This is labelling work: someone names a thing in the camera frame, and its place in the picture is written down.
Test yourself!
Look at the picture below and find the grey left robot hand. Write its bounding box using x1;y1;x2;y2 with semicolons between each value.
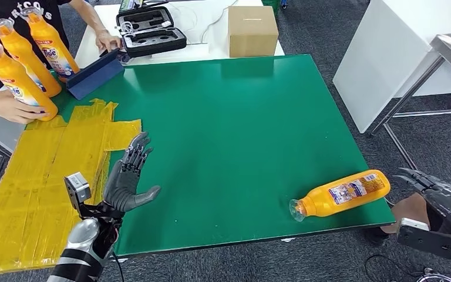
102;131;162;213

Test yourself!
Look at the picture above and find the yellow plastic sheet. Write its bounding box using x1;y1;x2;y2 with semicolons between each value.
0;98;143;275

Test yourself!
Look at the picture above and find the blue tablet case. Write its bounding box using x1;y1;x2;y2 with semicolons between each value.
66;47;126;101

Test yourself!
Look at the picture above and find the green printed package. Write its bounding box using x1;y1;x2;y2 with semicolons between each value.
118;0;169;14

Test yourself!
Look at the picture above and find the white panel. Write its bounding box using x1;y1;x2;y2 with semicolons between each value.
332;0;451;135

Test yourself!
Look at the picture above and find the green plastic crate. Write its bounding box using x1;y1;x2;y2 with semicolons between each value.
261;0;282;18

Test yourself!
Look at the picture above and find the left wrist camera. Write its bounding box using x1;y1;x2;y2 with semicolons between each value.
63;172;125;222

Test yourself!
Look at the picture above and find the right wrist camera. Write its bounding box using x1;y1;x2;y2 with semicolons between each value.
396;217;451;261

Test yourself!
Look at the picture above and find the black foam-lined case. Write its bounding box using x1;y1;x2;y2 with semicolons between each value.
116;5;188;59

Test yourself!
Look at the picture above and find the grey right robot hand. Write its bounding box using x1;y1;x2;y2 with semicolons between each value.
392;167;451;237

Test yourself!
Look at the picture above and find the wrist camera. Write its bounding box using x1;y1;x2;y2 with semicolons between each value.
396;217;451;261
63;172;125;222

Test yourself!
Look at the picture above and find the orange detergent bottle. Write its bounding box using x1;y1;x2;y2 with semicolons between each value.
19;6;81;81
0;41;59;122
288;169;392;223
0;18;62;98

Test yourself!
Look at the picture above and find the white table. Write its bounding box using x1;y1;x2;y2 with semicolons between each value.
74;0;286;70

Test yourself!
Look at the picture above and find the cardboard box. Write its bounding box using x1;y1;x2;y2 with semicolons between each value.
227;5;280;59

